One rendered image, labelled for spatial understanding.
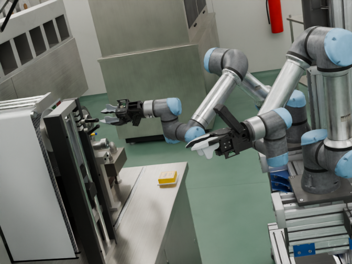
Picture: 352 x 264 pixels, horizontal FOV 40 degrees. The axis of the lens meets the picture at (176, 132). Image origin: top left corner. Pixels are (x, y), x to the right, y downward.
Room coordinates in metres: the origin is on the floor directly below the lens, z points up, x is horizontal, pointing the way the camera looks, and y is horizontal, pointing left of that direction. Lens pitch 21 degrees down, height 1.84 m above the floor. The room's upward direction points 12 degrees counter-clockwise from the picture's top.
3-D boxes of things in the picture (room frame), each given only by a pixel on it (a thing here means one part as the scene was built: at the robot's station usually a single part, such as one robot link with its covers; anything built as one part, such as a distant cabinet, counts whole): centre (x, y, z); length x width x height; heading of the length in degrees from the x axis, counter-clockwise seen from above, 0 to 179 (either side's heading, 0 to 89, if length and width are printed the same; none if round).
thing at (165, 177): (1.87, 0.07, 0.91); 0.07 x 0.07 x 0.02; 76
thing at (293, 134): (2.21, -0.58, 0.87); 0.15 x 0.15 x 0.10
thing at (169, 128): (1.95, 0.01, 1.09); 0.11 x 0.08 x 0.11; 34
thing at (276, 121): (1.50, -0.32, 1.21); 0.11 x 0.08 x 0.09; 109
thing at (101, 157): (1.73, 0.31, 1.05); 0.06 x 0.05 x 0.31; 76
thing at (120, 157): (1.99, 0.45, 1.00); 0.40 x 0.16 x 0.06; 76
